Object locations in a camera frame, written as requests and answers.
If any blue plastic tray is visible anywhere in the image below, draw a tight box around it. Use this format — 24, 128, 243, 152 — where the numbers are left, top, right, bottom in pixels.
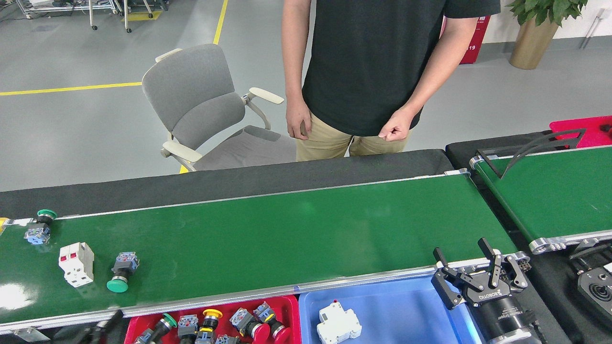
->
297, 275, 483, 344

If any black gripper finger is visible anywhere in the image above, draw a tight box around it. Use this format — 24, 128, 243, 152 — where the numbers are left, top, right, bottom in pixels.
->
93, 310, 124, 342
430, 247, 479, 310
477, 237, 529, 293

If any short green conveyor belt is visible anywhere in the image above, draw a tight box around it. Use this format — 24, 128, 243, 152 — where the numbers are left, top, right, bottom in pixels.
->
469, 145, 612, 255

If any long green conveyor belt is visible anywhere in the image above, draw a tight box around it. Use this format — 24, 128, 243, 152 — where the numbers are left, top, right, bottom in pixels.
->
0, 168, 531, 335

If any white breaker with red toggles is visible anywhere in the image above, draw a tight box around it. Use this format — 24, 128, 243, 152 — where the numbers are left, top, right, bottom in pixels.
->
58, 242, 95, 288

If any person's left hand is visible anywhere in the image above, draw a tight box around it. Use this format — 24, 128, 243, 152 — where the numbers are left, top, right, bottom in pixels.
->
379, 108, 415, 142

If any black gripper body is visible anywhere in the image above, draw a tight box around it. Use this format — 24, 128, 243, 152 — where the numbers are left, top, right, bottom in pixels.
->
465, 282, 540, 341

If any person's right hand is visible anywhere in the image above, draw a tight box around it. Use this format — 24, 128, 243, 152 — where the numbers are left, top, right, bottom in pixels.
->
286, 97, 312, 140

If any black conveyor guide bracket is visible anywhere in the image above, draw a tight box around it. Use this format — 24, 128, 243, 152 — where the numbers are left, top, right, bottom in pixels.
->
477, 128, 587, 180

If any red plastic tray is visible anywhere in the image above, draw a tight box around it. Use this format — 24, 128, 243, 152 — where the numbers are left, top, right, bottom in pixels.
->
124, 295, 302, 344

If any red fire extinguisher cabinet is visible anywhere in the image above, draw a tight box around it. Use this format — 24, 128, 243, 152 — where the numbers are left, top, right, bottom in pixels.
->
440, 16, 492, 65

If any yellow push button switch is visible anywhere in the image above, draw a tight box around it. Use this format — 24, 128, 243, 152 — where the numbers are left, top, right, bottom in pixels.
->
195, 308, 224, 344

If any grey office chair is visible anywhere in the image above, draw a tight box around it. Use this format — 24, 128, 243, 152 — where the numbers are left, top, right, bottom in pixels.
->
142, 44, 298, 172

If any person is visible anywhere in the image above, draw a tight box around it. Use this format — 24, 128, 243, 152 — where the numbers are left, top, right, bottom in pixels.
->
281, 0, 501, 162

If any red plastic bin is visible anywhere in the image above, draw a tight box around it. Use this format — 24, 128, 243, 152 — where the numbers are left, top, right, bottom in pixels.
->
549, 116, 612, 149

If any silver conveyor mounting bracket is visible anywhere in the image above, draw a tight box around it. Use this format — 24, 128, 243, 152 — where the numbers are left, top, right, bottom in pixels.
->
12, 326, 51, 343

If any potted plant gold pot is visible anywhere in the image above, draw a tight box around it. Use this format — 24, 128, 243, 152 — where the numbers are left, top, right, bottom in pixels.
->
506, 0, 589, 70

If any white circuit breaker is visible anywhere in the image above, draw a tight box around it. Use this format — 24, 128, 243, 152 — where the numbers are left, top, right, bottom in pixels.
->
317, 300, 362, 344

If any black conveyor drive chain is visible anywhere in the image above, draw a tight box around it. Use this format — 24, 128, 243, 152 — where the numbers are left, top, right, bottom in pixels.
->
507, 256, 532, 275

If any white wall pipe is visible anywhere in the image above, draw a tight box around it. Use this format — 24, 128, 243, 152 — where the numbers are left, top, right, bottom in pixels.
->
579, 7, 605, 51

